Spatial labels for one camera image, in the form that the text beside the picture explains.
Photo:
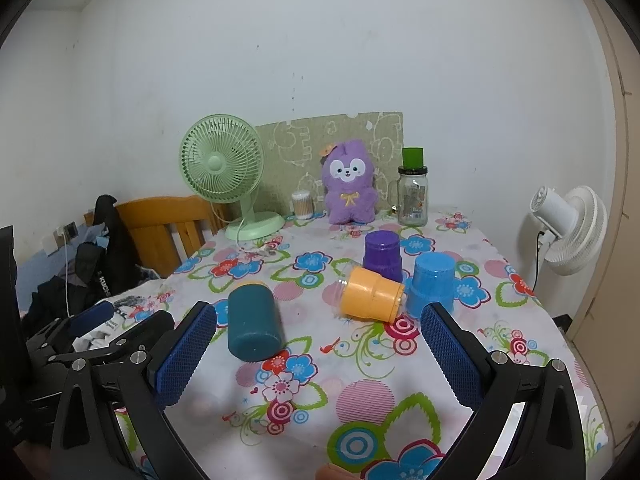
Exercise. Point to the blue plastic cup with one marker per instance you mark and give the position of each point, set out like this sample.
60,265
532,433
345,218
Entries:
432,282

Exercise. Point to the orange plastic cup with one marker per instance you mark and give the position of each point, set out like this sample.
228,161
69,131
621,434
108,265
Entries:
367,296

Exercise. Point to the white printed t-shirt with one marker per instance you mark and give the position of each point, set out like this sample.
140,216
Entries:
127,312

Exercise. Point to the beige door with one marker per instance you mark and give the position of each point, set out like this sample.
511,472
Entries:
617,270

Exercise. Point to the purple plush toy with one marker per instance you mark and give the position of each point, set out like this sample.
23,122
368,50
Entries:
347,177

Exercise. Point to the purple plastic cup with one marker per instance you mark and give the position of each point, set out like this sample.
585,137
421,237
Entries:
382,254

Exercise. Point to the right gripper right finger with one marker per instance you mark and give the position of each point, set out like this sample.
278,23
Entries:
548,441

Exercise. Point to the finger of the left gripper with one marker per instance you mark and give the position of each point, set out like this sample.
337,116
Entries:
86,321

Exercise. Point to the teal cup yellow rim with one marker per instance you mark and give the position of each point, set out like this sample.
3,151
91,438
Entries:
255,330

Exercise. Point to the green desk fan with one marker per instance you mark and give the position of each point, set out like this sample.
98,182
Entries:
221,160

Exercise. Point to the wooden chair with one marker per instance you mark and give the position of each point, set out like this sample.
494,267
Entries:
150,231

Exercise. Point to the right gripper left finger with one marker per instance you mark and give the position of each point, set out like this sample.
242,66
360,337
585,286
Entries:
86,439

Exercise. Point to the glass jar green lid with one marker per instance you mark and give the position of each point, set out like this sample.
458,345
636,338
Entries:
409,199

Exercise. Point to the floral tablecloth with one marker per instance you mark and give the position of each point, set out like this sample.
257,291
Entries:
364,395

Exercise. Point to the wall power outlet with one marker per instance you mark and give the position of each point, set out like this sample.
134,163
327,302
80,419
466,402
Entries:
70,230

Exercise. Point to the black bag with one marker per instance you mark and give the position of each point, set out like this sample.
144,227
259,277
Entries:
104,264

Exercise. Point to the white floor fan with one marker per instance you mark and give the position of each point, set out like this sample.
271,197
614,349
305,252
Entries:
574,227

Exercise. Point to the cotton swab container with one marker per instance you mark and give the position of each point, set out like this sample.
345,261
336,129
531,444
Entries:
303,204

